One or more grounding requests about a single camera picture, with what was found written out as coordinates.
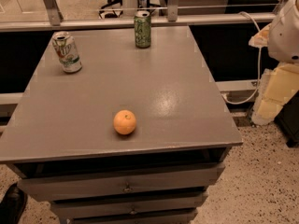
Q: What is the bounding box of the green soda can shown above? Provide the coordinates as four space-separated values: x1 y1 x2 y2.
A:
134 10 151 49

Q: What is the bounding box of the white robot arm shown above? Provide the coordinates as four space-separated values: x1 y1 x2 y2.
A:
268 0 299 63

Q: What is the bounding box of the white 7up can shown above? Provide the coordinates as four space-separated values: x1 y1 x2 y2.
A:
52 31 82 73

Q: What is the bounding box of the orange fruit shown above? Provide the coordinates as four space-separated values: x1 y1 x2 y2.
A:
113 110 136 135

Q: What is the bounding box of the grey drawer cabinet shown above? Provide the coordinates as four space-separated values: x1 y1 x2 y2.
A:
0 25 244 224

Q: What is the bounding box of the middle grey drawer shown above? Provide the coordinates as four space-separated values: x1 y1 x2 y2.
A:
51 191 207 218

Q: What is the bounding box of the grey drawer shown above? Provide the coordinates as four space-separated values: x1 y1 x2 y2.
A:
51 191 207 218
71 208 197 224
18 163 225 202

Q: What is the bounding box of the black office chair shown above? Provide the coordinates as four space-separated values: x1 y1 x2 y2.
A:
98 0 125 20

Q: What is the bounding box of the bottom grey drawer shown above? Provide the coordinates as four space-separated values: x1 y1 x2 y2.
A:
71 208 197 224

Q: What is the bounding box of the top grey drawer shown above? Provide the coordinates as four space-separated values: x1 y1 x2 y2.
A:
18 163 225 202

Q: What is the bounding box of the black shoe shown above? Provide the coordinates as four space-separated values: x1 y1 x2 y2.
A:
0 183 28 224

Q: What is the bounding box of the metal railing frame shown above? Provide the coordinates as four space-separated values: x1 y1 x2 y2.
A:
0 0 275 32

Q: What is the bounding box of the white cable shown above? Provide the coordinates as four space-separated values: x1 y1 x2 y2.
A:
221 11 263 105

